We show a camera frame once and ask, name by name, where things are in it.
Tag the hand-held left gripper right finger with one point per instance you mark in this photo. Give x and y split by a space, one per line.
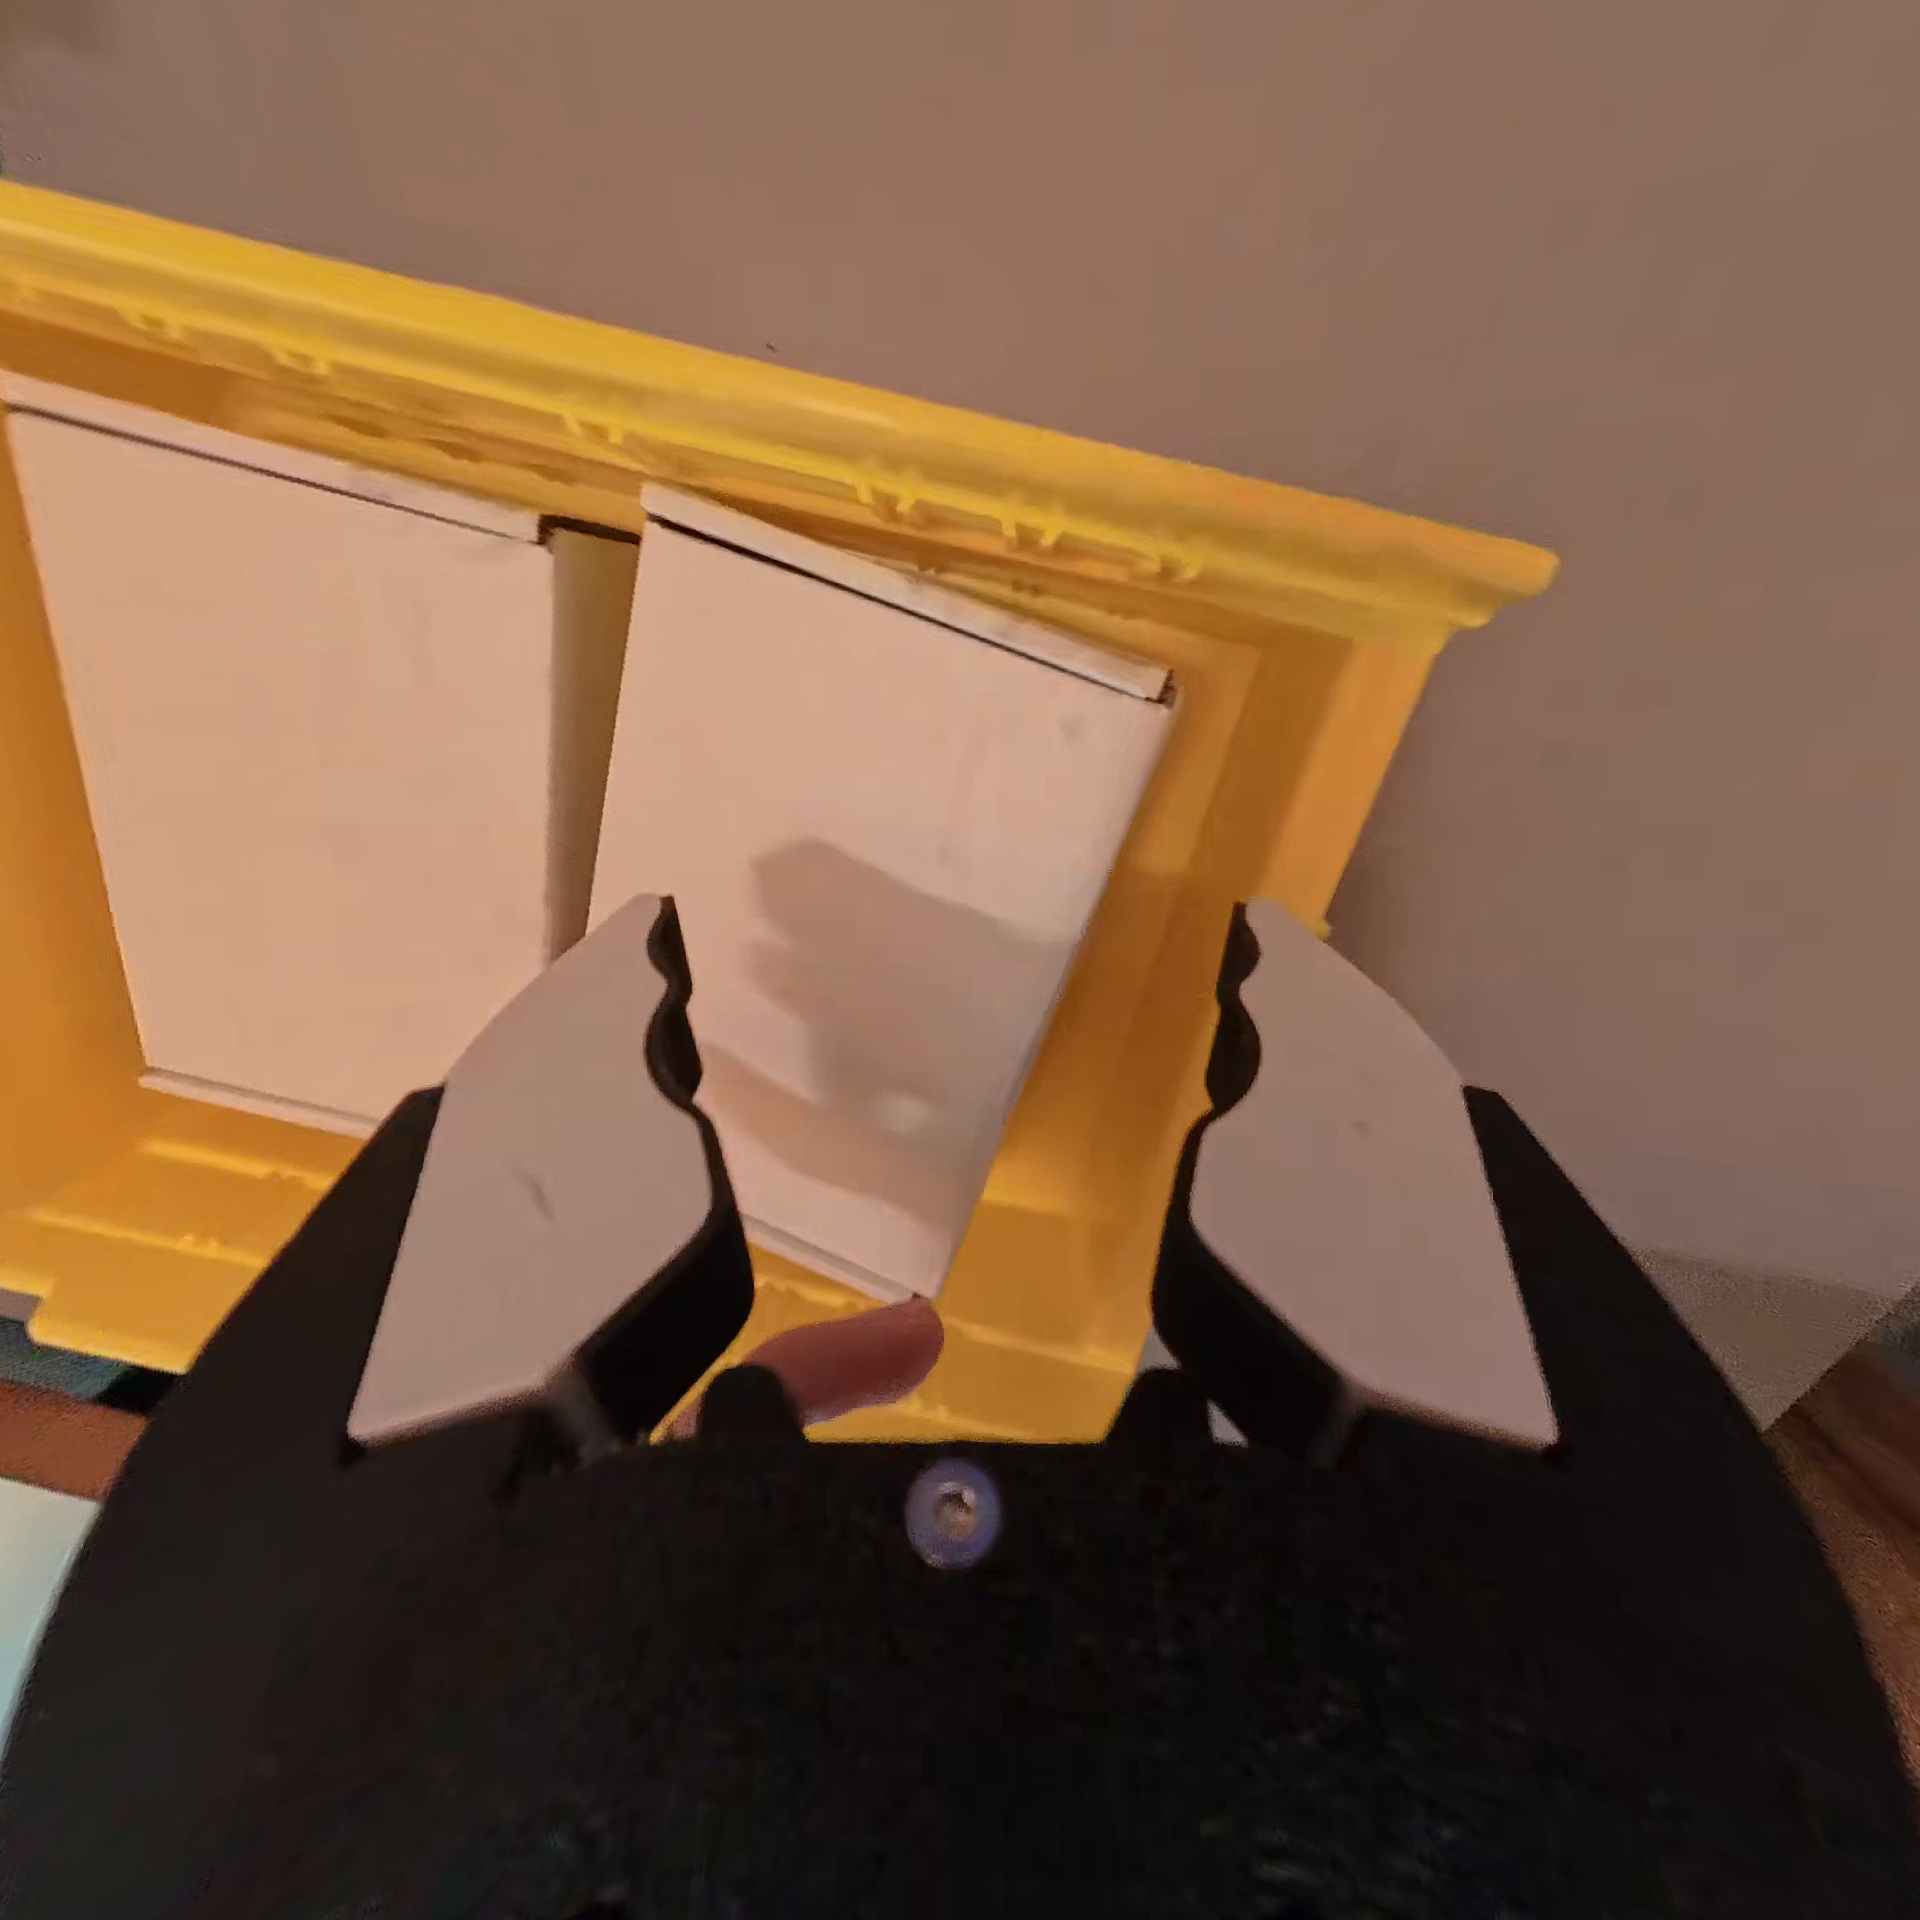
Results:
1351 1200

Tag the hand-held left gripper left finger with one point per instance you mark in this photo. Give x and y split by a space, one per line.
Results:
542 1187

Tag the yellow plastic bin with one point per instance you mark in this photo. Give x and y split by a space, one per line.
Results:
1290 751

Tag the white cardboard box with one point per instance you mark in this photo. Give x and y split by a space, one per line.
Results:
870 720
300 751

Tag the person's left hand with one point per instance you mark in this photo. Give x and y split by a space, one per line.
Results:
870 1359

